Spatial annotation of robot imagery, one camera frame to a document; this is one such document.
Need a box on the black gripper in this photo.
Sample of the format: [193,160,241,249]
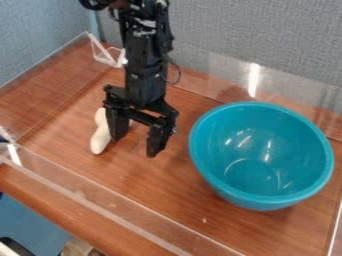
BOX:
[104,34,178,158]

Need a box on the white mushroom with red cap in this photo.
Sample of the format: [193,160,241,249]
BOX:
[90,107,135,156]

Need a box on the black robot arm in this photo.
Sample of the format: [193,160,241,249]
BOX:
[79,0,179,158]

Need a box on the blue plastic bowl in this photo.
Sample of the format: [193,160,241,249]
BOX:
[189,102,334,211]

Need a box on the clear acrylic back barrier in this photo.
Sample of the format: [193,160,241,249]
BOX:
[177,50,342,142]

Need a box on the clear acrylic barrier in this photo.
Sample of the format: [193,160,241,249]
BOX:
[0,127,243,256]
[177,50,342,142]

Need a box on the clear acrylic front barrier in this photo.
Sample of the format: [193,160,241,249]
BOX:
[0,127,243,256]

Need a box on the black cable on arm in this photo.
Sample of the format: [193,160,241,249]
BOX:
[159,54,183,86]

